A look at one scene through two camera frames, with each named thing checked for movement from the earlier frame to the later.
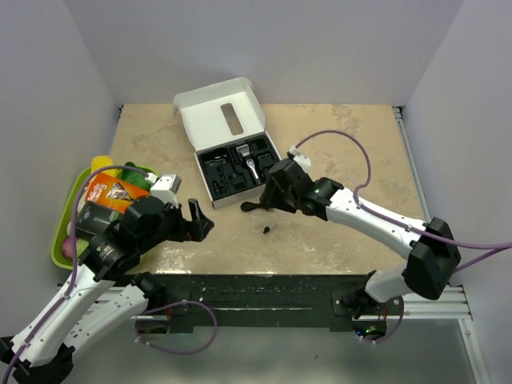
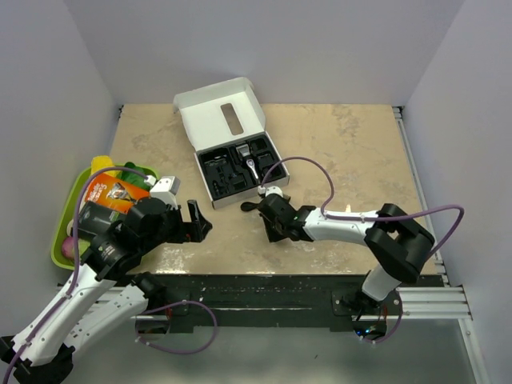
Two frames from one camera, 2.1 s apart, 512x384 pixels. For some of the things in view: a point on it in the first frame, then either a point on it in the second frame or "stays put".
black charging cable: x=249 y=206 stays put
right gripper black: x=270 y=196 -> x=272 y=236
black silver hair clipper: x=250 y=162 stays put
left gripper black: x=195 y=230 stays put
